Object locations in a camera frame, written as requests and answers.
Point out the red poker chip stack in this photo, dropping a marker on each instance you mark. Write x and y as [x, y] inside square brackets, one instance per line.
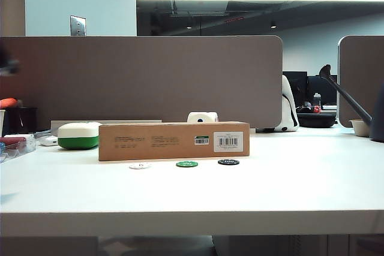
[12, 141]

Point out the large white die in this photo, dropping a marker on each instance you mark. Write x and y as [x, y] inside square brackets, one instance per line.
[207, 117]

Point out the white green mahjong tile block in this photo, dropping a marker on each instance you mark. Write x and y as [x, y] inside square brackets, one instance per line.
[75, 136]

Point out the black computer monitor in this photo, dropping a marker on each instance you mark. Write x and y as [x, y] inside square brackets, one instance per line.
[327, 91]
[295, 88]

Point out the orange cloth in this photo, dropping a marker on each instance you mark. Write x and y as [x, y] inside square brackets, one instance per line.
[7, 103]

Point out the black watering can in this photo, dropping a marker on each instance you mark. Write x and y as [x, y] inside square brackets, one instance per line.
[378, 118]

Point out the black desk holder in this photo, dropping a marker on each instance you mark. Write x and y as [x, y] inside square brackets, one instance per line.
[27, 121]

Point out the grey drinking bottle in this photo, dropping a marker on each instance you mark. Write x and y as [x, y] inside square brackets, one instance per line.
[317, 101]

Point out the blue poker chip stack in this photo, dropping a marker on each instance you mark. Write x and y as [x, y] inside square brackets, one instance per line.
[1, 147]

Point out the black zippered case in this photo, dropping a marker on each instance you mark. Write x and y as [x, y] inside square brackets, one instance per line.
[315, 120]

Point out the white poker chip 5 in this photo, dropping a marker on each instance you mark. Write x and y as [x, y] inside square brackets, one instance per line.
[140, 166]

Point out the small white bowl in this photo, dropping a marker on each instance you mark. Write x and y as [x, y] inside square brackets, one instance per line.
[360, 128]

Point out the clear plastic tray lid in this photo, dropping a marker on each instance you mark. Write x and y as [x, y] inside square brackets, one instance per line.
[43, 134]

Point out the green poker chip 20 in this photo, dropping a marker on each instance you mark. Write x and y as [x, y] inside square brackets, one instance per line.
[186, 164]

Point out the clear plastic chip tray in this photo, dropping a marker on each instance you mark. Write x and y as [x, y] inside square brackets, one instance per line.
[18, 151]

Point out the beige paper cup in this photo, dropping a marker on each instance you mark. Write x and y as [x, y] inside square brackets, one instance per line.
[2, 122]

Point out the small white plastic case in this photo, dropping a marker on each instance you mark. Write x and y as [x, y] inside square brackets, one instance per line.
[49, 141]

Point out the long brown cardboard box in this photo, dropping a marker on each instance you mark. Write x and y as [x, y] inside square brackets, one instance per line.
[168, 148]

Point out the wide grey desk divider panel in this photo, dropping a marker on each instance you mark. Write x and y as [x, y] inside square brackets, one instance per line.
[135, 82]

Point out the metal wall switch plate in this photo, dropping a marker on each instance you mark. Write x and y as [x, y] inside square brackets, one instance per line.
[78, 25]

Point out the black poker chip 100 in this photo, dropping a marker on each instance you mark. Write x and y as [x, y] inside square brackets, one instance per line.
[228, 162]

